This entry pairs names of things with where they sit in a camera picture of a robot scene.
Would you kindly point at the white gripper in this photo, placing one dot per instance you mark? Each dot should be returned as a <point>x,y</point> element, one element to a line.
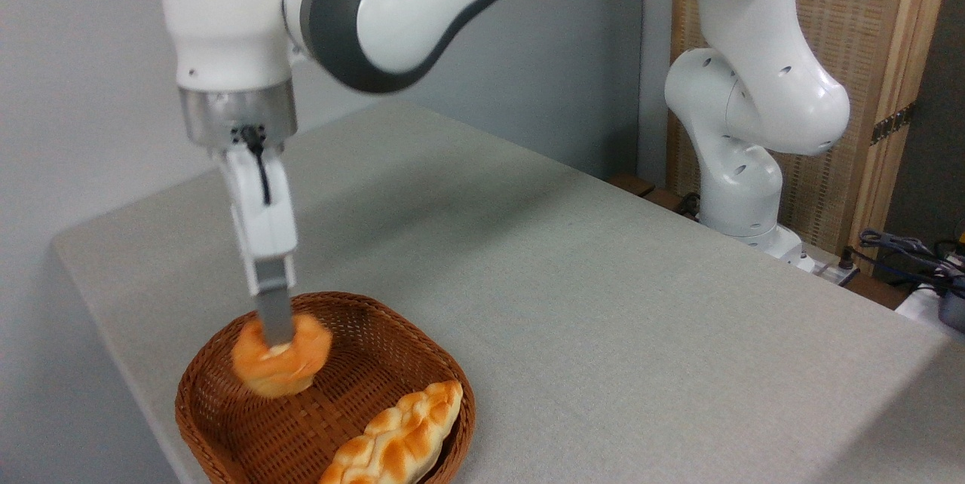
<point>260,220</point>

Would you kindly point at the round bread roll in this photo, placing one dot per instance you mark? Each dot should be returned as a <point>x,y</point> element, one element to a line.
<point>283,367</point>

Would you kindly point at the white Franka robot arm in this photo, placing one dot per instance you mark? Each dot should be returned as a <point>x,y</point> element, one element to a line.
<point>407,9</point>

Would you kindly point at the long braided bread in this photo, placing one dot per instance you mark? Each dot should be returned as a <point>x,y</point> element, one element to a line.
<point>396,439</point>

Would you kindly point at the brown wicker basket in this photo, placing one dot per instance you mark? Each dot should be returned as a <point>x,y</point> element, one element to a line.
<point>362,363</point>

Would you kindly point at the grey tablecloth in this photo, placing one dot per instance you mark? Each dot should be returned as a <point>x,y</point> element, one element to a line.
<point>603,333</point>

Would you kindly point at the brown wooden base board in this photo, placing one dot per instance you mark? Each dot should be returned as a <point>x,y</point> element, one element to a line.
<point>641,188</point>

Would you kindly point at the white power strip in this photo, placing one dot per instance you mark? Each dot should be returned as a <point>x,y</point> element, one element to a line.
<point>835,269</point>

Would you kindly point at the white box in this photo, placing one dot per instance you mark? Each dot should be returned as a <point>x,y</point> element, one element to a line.
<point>916,307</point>

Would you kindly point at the metal screen hinge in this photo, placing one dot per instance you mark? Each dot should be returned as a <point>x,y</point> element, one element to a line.
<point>893,124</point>

